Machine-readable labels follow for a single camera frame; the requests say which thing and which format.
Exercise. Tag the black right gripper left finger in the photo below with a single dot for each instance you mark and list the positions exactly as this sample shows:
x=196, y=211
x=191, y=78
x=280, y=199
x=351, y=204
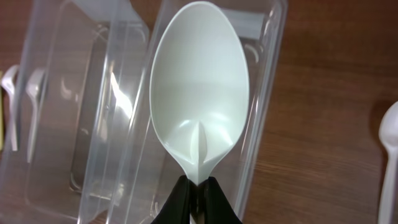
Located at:
x=176, y=209

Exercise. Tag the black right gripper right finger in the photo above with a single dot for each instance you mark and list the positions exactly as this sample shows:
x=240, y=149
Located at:
x=213, y=204

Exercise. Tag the white plastic spoon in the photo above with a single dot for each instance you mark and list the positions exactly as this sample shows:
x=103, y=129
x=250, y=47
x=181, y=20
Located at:
x=199, y=91
x=388, y=138

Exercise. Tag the white plastic fork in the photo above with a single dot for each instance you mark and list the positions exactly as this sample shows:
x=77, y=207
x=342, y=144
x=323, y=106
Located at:
x=34, y=90
x=7, y=82

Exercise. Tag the clear plastic container right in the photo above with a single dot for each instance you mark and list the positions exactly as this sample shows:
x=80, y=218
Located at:
x=129, y=175

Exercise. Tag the clear plastic container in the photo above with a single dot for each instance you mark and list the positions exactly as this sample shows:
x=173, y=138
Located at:
x=70, y=46
x=129, y=175

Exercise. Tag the clear plastic container left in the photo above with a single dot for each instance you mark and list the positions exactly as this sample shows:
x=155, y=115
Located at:
x=70, y=46

